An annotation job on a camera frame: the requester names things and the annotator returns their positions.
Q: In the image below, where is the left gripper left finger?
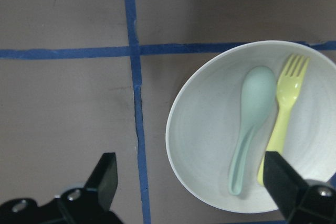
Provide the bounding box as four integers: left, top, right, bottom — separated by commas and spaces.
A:
84, 152, 118, 211

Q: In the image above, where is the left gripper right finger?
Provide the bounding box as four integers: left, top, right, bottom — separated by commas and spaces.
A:
263, 151, 309, 216

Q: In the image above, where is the pale green plastic spoon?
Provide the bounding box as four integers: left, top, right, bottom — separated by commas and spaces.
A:
228, 66, 276, 196

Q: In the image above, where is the yellow plastic fork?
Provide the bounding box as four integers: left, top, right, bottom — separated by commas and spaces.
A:
257, 54, 310, 186

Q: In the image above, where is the white round plate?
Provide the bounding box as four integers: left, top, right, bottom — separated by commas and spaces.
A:
165, 40, 335, 214

